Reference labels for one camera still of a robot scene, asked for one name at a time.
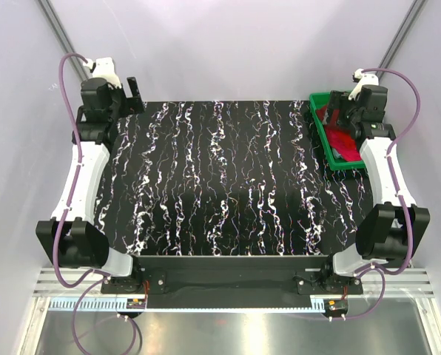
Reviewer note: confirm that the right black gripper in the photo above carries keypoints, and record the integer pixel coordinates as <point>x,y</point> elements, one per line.
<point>339,101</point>

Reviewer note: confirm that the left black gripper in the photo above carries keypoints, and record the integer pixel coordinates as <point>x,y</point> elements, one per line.
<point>136,104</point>

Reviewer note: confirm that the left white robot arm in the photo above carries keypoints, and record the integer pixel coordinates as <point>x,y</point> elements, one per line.
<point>70,238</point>

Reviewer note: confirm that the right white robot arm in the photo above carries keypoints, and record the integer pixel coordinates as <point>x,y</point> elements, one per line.
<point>394,227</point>

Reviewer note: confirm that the green plastic bin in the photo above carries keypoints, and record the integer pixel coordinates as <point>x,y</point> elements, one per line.
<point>318,101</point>

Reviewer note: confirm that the bright red t shirt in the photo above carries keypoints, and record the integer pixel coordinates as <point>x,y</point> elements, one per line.
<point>338,138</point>

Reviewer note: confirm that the pink t shirt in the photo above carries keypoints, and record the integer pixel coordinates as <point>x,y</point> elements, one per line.
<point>345,154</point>

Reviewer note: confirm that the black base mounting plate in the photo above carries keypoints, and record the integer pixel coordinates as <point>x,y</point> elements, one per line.
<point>221,283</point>

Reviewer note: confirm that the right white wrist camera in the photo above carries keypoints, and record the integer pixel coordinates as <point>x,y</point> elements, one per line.
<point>361,78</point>

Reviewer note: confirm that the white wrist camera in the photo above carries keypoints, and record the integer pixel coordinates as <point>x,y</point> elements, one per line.
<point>361,78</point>
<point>103,68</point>

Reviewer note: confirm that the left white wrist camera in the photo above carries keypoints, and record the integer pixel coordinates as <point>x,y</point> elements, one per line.
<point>103,68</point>

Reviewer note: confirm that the right aluminium frame post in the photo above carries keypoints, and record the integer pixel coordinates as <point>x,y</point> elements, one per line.
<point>410,18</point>

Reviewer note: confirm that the aluminium frame post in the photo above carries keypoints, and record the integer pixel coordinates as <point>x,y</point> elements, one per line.
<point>410,18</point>
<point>49,13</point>

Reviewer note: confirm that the left aluminium frame post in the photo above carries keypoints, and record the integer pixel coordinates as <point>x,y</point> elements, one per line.
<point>49,13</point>

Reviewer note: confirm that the white slotted cable duct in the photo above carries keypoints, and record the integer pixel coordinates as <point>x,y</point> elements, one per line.
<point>128,305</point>

